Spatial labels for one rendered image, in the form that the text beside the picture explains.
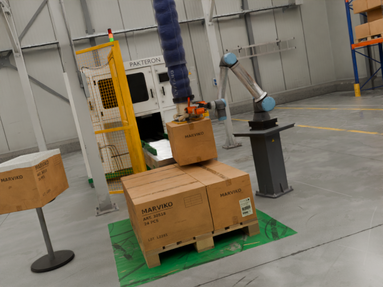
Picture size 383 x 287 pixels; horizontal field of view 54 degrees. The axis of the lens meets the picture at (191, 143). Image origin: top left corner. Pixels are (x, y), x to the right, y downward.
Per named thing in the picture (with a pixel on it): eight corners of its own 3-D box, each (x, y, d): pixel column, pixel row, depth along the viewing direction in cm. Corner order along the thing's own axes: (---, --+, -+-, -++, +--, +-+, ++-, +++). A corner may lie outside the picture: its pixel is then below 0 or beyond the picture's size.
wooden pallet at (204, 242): (130, 224, 419) (127, 212, 417) (214, 200, 444) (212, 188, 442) (149, 269, 305) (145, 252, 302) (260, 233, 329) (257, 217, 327)
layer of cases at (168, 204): (128, 212, 417) (119, 177, 411) (212, 188, 442) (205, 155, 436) (145, 251, 303) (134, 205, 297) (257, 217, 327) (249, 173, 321)
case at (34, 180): (31, 194, 380) (20, 155, 374) (69, 187, 376) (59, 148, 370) (-2, 215, 320) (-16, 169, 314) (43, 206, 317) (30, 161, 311)
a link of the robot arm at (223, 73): (219, 53, 399) (211, 117, 408) (222, 52, 387) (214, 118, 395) (229, 55, 401) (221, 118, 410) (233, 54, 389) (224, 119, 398)
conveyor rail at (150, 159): (134, 153, 655) (132, 143, 652) (137, 152, 656) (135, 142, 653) (161, 177, 433) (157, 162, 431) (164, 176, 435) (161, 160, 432)
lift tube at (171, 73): (171, 103, 410) (151, 5, 393) (190, 99, 416) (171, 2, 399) (176, 103, 389) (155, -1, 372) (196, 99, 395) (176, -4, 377)
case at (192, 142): (172, 156, 436) (165, 122, 430) (205, 148, 442) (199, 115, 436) (179, 166, 378) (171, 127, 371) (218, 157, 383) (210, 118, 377)
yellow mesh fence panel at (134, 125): (99, 202, 538) (63, 54, 506) (104, 200, 547) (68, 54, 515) (153, 198, 503) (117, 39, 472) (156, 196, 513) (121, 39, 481)
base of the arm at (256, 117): (260, 118, 430) (259, 109, 428) (273, 118, 416) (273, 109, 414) (249, 121, 417) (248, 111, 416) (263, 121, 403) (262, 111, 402)
